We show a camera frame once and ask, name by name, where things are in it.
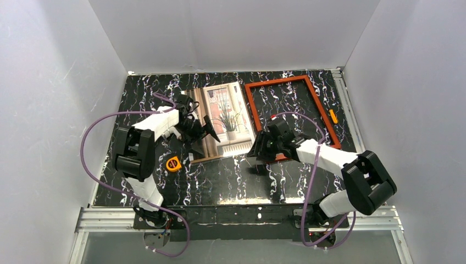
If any red wooden picture frame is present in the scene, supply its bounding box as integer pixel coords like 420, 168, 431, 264
245, 75, 341, 150

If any printed window plant photo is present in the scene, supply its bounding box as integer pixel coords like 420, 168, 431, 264
181, 81, 255, 160

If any yellow handled screwdriver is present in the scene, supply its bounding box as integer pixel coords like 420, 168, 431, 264
329, 109, 339, 124

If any brown fibreboard backing panel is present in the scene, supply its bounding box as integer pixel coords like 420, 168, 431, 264
190, 156, 223, 163

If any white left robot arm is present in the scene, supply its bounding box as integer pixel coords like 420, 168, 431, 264
112, 106, 220, 212

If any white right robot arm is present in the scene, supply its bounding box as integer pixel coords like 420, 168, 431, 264
247, 118, 397, 223

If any yellow tape measure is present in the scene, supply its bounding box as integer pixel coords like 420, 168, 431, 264
165, 156, 182, 173

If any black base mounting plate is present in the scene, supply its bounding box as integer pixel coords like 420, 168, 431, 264
132, 203, 337, 243

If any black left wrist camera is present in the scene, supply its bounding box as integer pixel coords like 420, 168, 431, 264
174, 94, 194, 113

